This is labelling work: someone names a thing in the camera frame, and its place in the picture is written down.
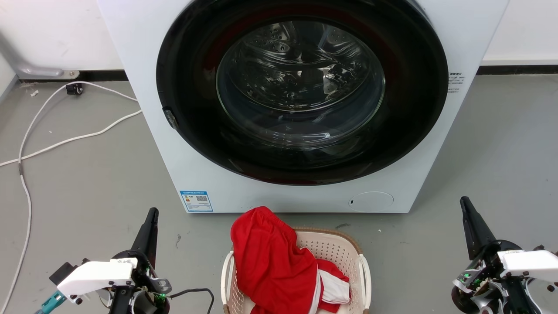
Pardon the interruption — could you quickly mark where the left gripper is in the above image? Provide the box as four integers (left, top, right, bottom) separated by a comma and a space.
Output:
108, 208, 172, 314

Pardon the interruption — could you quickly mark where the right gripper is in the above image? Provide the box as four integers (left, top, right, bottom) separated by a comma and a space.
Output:
451, 196, 524, 314

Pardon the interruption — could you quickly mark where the beige plastic laundry basket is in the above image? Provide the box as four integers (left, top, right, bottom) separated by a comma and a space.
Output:
220, 226, 372, 314

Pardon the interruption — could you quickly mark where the blue energy label sticker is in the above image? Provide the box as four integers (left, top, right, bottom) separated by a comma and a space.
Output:
180, 190, 214, 213

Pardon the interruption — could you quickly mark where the white front-load washing machine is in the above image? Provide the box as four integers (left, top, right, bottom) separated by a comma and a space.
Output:
97, 0, 510, 214

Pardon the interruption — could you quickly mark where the round white filter cover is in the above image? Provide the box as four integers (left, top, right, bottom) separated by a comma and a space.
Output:
348, 191, 395, 213

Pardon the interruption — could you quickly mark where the black round washer door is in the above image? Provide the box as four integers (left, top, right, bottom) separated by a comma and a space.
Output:
156, 0, 449, 186

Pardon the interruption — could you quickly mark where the red and white garment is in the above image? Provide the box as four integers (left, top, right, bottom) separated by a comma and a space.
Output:
230, 206, 352, 314

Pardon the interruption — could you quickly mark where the printed warning text label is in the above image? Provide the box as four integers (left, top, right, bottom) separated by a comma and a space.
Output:
446, 72, 466, 94

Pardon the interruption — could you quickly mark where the grey drain pipe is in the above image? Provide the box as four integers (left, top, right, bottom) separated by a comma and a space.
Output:
0, 31, 81, 81

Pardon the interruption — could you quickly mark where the thin black left gripper cable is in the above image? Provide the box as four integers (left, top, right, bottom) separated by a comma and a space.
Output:
168, 287, 215, 314

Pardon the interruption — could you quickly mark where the teal cable connector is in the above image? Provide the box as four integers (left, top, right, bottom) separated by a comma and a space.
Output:
34, 291, 67, 314

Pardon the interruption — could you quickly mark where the white power cable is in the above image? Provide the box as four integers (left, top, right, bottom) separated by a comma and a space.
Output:
0, 109, 143, 168

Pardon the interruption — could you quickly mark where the long looping white cable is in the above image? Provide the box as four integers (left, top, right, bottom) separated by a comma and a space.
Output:
0, 81, 139, 313

